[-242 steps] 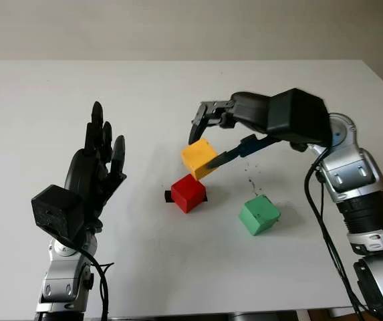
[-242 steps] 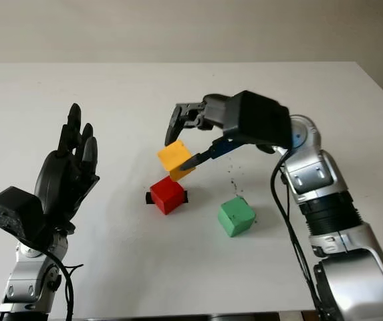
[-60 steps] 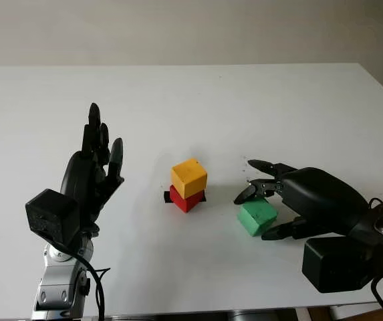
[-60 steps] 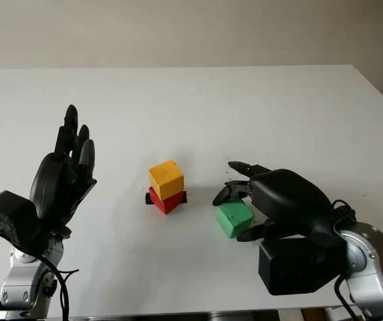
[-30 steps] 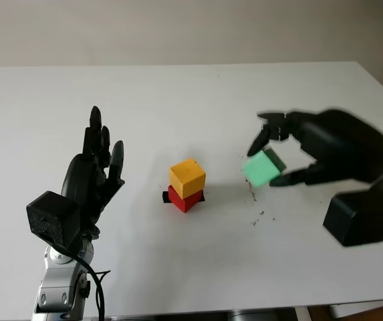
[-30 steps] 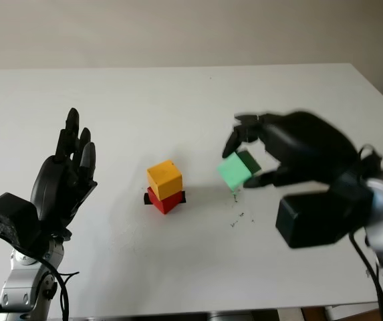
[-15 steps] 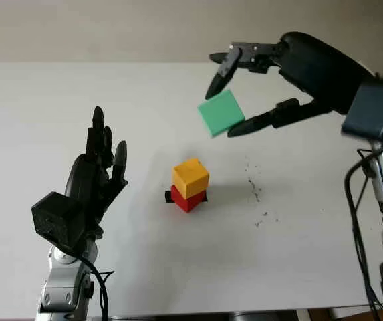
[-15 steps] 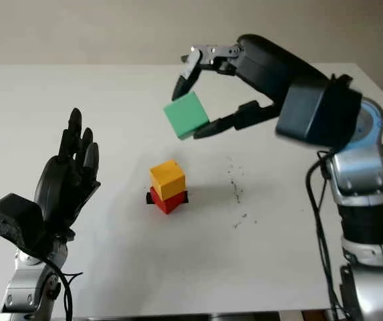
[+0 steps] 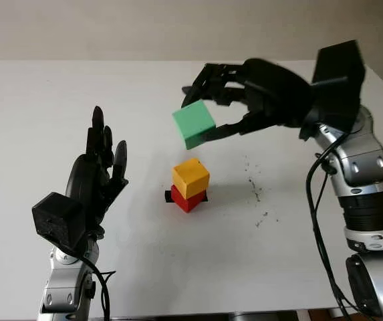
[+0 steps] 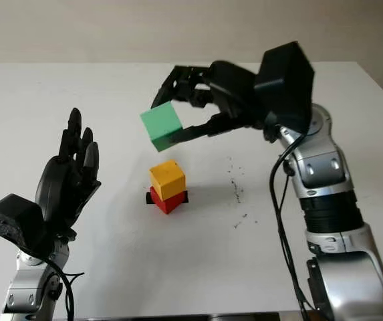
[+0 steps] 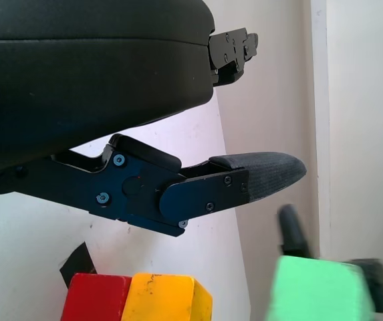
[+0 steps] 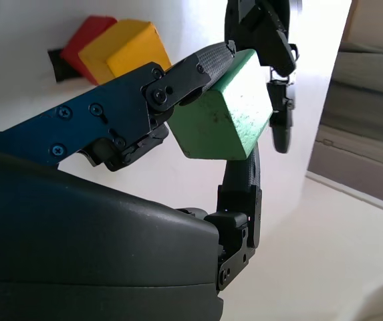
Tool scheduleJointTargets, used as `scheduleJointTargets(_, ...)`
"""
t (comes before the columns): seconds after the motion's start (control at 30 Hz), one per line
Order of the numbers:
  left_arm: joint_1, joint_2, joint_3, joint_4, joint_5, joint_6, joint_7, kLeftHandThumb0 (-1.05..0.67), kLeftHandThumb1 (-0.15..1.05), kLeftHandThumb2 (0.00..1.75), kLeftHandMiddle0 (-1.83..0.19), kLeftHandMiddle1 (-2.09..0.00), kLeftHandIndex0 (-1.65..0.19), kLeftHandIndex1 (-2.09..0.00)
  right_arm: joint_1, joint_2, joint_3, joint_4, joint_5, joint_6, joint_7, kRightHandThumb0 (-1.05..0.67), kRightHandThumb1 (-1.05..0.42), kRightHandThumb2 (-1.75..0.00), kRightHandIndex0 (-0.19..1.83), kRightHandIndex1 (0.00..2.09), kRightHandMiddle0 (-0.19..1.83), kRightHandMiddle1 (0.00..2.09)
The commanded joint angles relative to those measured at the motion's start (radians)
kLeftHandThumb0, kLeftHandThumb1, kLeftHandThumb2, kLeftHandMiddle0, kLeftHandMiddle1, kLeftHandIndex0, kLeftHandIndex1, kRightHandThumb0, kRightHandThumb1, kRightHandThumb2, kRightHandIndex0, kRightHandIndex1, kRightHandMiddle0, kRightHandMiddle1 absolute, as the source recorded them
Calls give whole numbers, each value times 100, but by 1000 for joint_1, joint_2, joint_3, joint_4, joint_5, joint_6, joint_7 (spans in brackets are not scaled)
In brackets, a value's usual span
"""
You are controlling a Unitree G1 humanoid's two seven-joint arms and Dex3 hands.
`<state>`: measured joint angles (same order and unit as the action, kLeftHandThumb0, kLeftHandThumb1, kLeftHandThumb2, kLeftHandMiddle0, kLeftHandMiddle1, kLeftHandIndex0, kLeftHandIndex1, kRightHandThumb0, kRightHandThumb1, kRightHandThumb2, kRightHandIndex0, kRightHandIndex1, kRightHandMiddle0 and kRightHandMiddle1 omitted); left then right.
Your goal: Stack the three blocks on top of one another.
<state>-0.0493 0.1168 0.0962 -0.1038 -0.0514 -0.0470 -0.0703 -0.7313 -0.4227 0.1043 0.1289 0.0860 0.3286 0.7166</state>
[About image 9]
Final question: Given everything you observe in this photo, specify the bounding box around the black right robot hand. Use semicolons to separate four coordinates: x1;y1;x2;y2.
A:
181;58;315;143

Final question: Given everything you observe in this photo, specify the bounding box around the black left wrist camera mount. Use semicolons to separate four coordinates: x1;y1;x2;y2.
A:
31;192;87;251

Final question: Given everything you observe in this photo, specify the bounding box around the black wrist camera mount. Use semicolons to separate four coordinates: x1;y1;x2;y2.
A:
31;192;87;251
299;39;366;134

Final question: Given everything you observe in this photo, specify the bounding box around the yellow wooden block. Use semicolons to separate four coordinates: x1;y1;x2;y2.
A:
172;158;211;199

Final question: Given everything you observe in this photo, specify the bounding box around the black tape strip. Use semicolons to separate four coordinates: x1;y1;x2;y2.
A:
164;190;209;203

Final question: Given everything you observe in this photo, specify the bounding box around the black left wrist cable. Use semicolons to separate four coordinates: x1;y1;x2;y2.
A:
57;243;117;321

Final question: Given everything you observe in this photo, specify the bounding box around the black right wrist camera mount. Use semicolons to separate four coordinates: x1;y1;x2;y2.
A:
299;39;366;134

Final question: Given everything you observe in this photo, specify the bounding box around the red wooden block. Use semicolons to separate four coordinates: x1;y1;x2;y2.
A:
170;185;207;213

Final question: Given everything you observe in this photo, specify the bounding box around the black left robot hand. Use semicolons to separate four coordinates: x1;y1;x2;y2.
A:
64;106;129;239

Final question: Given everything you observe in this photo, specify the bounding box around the green wooden block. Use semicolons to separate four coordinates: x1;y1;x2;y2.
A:
172;99;217;150

